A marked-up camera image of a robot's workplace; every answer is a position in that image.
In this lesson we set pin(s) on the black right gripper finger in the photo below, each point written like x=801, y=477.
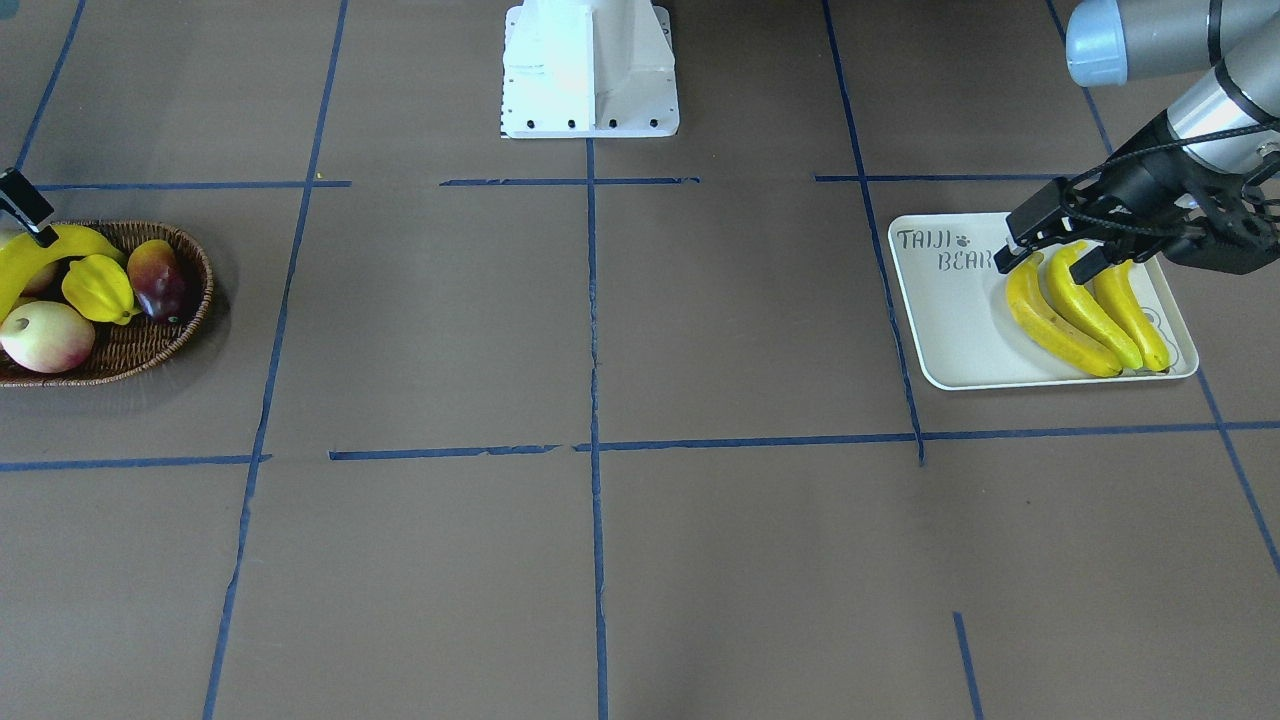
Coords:
x=25, y=203

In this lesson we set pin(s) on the pale yellow apple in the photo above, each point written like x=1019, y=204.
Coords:
x=47, y=337

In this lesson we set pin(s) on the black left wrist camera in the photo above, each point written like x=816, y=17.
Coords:
x=1233, y=233

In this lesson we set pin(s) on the yellow banana basket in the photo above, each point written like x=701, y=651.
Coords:
x=22, y=258
x=1028, y=302

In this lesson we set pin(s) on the yellow star fruit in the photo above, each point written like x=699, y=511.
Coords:
x=99, y=289

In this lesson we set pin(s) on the brown wicker basket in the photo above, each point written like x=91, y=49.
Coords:
x=121, y=351

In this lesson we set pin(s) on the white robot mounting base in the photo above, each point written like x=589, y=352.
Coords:
x=588, y=69

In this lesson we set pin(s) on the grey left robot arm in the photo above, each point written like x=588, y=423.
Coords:
x=1231, y=44

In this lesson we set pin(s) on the white bear print tray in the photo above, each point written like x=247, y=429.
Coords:
x=964, y=335

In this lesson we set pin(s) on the dark red mango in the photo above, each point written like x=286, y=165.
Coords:
x=158, y=281

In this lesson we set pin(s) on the yellow banana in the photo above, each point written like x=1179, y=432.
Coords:
x=1082, y=310

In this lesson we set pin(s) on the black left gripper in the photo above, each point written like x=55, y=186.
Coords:
x=1143, y=178

